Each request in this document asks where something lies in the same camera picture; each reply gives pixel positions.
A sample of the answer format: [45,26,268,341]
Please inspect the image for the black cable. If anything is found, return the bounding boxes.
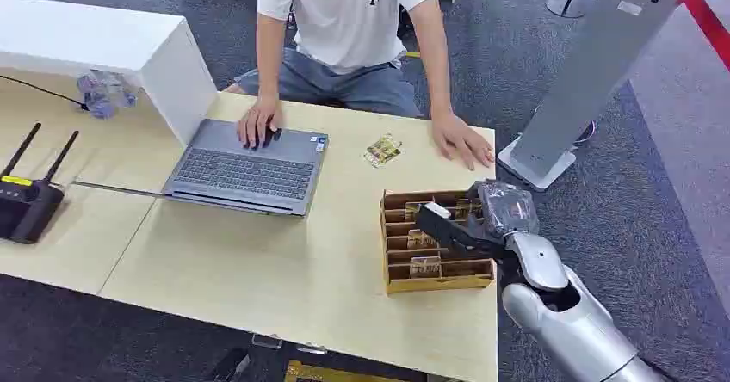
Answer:
[0,74,90,112]

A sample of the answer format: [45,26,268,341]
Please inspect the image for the thin grey metal strip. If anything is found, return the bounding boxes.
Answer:
[71,180,172,200]

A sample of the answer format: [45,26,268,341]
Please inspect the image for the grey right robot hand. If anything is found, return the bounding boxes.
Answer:
[415,180,541,260]

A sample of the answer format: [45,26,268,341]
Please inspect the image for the wooden card box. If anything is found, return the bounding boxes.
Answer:
[380,188,497,295]

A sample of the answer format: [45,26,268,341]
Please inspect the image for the person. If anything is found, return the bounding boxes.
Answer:
[222,0,497,171]

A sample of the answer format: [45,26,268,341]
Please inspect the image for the red beam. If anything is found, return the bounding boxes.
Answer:
[677,0,730,73]

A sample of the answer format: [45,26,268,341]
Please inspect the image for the black router with antennas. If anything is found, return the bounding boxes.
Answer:
[0,121,81,246]

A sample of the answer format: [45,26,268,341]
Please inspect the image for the person's left hand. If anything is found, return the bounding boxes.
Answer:
[430,110,497,171]

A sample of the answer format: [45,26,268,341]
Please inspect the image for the grey laptop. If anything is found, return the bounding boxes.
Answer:
[162,118,331,219]

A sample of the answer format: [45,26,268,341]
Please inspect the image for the person's right hand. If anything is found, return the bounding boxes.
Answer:
[236,95,285,152]

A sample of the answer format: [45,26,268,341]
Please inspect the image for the yellow box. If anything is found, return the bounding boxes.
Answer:
[283,359,409,382]

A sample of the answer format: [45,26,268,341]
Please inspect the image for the grey panel stand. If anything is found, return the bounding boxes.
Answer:
[496,0,692,193]

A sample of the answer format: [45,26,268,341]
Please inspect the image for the crumpled clear plastic bag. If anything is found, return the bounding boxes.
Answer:
[76,70,139,120]

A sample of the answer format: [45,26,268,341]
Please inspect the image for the white desk shelf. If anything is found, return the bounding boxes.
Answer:
[0,0,219,148]

